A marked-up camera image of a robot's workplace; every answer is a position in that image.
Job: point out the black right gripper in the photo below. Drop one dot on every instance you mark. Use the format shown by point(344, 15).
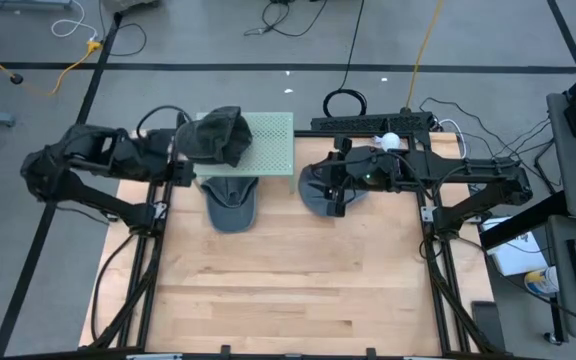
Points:
point(368, 167)

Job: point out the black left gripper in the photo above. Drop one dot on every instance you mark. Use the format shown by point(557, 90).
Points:
point(155, 155)

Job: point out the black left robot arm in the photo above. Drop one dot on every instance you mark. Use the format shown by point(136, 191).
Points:
point(53, 175)

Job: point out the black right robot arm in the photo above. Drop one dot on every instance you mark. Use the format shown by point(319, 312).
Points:
point(468, 167)

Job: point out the brass lamp with white bulb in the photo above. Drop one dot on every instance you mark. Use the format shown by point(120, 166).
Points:
point(391, 141)

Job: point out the green perforated metal shelf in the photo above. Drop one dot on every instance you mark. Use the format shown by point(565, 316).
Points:
point(273, 145)

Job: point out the white paper box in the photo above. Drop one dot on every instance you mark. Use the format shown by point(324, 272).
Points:
point(518, 255)

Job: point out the black flat device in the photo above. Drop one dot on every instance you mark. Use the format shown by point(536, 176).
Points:
point(488, 325)

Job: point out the white and yellow container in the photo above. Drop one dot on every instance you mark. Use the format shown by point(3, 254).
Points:
point(543, 282)

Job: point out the white mounting bracket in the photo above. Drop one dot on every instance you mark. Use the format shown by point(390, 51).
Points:
point(158, 211)
point(428, 214)

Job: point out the black aluminium table frame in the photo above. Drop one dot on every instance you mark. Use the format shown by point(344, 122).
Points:
point(157, 250)

